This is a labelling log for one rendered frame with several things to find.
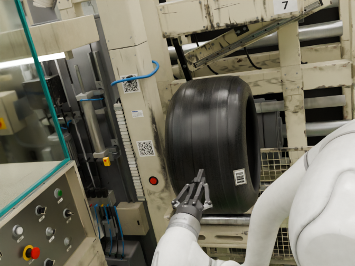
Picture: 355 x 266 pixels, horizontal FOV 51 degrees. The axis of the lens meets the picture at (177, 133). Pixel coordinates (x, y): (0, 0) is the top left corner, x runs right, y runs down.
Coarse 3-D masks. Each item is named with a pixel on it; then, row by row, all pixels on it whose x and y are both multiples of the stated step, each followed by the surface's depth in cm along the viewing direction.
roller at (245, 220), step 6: (204, 216) 156; (210, 216) 155; (216, 216) 154; (222, 216) 154; (228, 216) 153; (234, 216) 152; (240, 216) 151; (246, 216) 150; (204, 222) 156; (210, 222) 155; (216, 222) 154; (222, 222) 153; (228, 222) 153; (234, 222) 152; (240, 222) 151; (246, 222) 150
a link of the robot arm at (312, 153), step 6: (354, 120) 57; (342, 126) 59; (348, 126) 54; (354, 126) 52; (336, 132) 56; (342, 132) 52; (348, 132) 51; (324, 138) 61; (330, 138) 55; (318, 144) 62; (324, 144) 56; (312, 150) 62; (318, 150) 60; (312, 156) 61
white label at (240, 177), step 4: (244, 168) 129; (236, 172) 129; (240, 172) 130; (244, 172) 130; (236, 176) 130; (240, 176) 130; (244, 176) 130; (236, 180) 131; (240, 180) 131; (244, 180) 131; (236, 184) 131; (240, 184) 131
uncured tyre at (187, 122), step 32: (192, 96) 140; (224, 96) 135; (192, 128) 133; (224, 128) 129; (256, 128) 172; (192, 160) 132; (224, 160) 129; (256, 160) 171; (224, 192) 134; (256, 192) 151
